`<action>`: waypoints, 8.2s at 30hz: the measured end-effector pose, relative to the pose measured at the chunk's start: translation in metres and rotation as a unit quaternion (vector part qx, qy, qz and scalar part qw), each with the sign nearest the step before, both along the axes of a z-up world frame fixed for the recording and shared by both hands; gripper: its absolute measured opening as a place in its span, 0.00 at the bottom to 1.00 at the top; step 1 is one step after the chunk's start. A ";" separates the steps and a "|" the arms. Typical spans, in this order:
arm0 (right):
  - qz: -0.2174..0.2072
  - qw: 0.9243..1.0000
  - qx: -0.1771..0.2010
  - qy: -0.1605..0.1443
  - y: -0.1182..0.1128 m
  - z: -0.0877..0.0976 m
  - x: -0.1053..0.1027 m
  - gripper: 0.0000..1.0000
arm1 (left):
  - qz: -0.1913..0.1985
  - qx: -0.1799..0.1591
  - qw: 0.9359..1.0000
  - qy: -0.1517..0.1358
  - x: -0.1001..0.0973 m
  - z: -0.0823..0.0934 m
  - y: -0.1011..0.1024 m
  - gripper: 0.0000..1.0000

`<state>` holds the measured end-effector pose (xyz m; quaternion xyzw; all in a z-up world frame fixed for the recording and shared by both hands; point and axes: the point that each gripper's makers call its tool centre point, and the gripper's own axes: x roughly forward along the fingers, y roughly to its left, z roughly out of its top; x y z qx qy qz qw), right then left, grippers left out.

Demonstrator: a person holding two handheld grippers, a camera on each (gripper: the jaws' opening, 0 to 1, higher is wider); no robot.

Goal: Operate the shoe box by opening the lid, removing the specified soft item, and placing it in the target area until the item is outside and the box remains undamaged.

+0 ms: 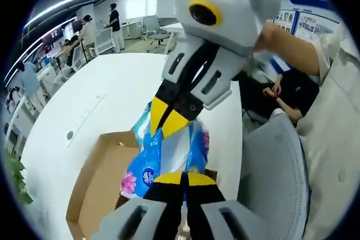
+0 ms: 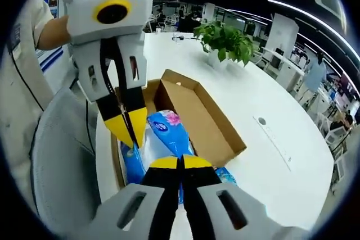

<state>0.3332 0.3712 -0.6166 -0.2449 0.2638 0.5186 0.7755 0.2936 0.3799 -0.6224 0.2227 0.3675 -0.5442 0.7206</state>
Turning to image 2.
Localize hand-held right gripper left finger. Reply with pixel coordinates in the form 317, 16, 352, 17
95, 157, 181, 240

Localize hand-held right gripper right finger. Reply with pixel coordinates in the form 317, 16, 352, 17
181, 154, 271, 240

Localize blue white soft wipes pack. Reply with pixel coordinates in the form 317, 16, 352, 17
120, 135, 181, 187

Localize brown cardboard shoe box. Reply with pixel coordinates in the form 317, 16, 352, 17
111, 68, 248, 190

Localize blue patterned soft pack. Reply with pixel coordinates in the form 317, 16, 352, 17
215, 166, 239, 187

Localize small white table device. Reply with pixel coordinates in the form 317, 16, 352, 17
171, 33, 197, 43

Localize grey mesh office chair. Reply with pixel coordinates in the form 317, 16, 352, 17
30, 88, 102, 224

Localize green plant in white pot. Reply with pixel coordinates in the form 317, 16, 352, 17
193, 20, 258, 68

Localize curved ceiling light strip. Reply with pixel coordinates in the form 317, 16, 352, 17
267, 0, 360, 64

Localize wall poster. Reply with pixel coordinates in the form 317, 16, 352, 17
36, 0, 64, 72

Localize thin black shirt cable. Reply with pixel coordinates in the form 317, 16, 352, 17
8, 46, 46, 111

